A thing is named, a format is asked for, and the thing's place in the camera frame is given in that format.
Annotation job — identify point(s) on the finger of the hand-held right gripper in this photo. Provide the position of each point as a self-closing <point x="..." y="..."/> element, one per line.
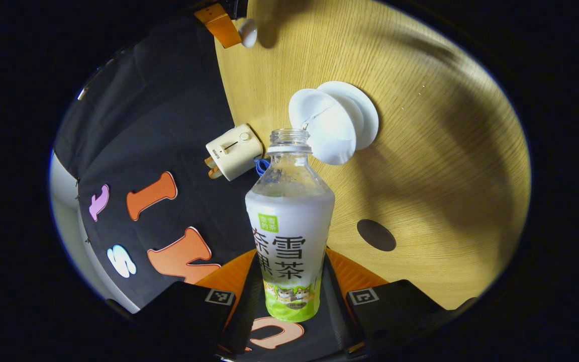
<point x="219" y="25"/>

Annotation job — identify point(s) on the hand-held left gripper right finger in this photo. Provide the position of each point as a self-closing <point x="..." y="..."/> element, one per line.
<point x="339" y="317"/>

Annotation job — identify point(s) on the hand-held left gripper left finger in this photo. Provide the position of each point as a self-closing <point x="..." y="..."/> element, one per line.
<point x="247" y="317"/>

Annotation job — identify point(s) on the dark round coaster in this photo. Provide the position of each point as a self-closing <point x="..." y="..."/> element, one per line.
<point x="376" y="235"/>

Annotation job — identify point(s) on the clear water bottle white label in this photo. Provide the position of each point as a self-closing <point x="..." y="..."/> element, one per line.
<point x="289" y="226"/>

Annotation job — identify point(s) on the white teacup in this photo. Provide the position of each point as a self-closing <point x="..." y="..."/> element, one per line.
<point x="327" y="130"/>

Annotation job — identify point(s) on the black backdrop cloth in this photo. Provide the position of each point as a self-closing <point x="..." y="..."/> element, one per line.
<point x="159" y="100"/>

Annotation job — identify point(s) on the white toaster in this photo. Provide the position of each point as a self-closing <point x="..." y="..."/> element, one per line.
<point x="234" y="151"/>

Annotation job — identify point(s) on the toast slice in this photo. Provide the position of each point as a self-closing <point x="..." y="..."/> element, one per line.
<point x="209" y="162"/>
<point x="214" y="174"/>

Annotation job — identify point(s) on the blue towel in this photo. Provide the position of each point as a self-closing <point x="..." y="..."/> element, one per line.
<point x="261" y="166"/>

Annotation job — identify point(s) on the white saucer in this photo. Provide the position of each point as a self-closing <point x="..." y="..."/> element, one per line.
<point x="367" y="115"/>

